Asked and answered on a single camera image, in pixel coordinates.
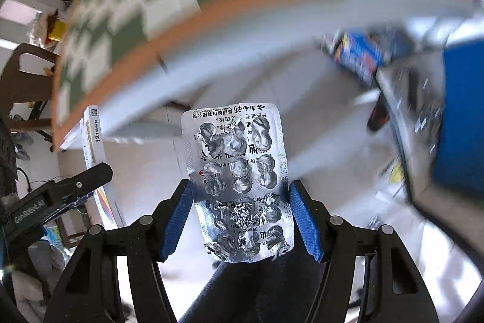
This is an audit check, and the yellow bin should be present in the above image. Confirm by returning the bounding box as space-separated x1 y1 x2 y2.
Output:
47 18 70 44

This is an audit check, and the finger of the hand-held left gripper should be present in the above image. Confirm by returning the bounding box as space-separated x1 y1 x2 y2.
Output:
45 163 114 212

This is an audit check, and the green white checkered mat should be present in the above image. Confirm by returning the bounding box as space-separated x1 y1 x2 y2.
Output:
51 0 477 153

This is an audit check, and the silver blister pack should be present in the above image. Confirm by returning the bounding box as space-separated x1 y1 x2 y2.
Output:
180 104 296 263

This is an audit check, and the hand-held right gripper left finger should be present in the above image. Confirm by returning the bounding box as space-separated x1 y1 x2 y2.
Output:
43 178 195 323

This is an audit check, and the white box with coloured stripes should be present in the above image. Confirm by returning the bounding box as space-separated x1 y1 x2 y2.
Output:
80 105 127 231

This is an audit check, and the white table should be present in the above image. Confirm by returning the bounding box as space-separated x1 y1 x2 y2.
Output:
57 0 484 151

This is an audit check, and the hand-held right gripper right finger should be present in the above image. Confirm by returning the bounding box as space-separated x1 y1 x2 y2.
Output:
288 179 440 323

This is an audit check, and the dark wooden chair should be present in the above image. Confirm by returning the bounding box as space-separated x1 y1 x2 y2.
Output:
0 43 61 153

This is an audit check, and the white bag with yellow print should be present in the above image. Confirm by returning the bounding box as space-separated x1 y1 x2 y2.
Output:
378 153 407 195

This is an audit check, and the blue box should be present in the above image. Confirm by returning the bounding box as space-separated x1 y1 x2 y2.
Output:
431 43 484 191

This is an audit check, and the blue printed packet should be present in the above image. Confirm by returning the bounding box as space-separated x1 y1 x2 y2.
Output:
325 27 409 87

